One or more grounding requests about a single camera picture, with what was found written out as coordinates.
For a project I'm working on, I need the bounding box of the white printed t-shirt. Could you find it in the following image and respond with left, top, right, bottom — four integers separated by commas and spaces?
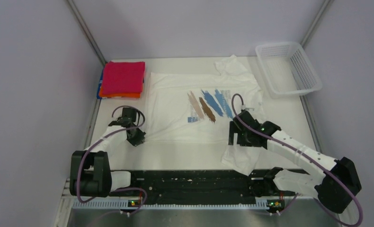
144, 54, 267, 177

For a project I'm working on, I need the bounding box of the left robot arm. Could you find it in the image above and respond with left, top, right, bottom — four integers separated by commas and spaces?
70, 105, 145, 203

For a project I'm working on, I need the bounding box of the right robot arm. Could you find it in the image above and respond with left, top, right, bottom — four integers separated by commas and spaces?
228, 110, 362, 214

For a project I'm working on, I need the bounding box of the orange folded t-shirt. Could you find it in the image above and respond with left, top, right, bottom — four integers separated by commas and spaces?
100, 87, 141, 99

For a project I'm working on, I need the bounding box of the red folded t-shirt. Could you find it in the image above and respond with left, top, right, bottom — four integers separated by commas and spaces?
101, 61, 145, 96

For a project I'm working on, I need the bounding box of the blue folded t-shirt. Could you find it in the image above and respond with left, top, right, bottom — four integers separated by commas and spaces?
96, 72, 103, 99

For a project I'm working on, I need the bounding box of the right controller board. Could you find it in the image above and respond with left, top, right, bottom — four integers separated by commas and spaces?
257, 198, 285, 214

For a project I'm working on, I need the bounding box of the controller board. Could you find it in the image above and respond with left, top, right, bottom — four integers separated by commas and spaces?
257, 198, 285, 214
119, 197, 143, 210

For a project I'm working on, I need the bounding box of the white plastic basket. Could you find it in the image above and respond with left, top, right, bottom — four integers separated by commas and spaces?
255, 42, 322, 99

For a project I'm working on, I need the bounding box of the left controller board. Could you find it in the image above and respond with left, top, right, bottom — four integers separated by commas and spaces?
119, 197, 143, 210

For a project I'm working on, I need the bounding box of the black mounting base rail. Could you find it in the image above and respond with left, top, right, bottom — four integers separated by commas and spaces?
130, 169, 295, 205

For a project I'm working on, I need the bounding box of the left aluminium frame post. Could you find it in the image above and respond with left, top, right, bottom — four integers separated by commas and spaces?
65, 0, 107, 66

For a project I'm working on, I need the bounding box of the aluminium frame post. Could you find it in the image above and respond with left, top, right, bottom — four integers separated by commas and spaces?
300, 0, 334, 48
65, 0, 107, 66

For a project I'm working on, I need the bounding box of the right aluminium frame post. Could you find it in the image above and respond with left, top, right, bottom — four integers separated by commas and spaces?
300, 0, 334, 48

